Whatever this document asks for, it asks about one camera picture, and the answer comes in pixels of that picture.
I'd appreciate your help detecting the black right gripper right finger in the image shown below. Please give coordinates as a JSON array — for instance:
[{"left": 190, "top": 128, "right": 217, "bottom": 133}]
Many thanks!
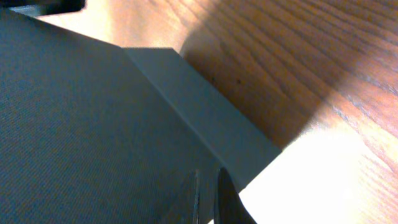
[{"left": 213, "top": 167, "right": 256, "bottom": 224}]

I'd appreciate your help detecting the dark green box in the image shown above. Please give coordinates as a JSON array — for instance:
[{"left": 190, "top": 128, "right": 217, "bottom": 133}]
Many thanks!
[{"left": 1, "top": 9, "right": 280, "bottom": 223}]

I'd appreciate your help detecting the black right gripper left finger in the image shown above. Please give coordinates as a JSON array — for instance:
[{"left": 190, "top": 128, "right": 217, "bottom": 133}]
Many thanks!
[{"left": 192, "top": 170, "right": 200, "bottom": 224}]

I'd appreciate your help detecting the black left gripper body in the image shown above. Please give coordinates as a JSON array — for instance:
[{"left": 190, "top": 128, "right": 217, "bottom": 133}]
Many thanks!
[{"left": 1, "top": 0, "right": 86, "bottom": 16}]

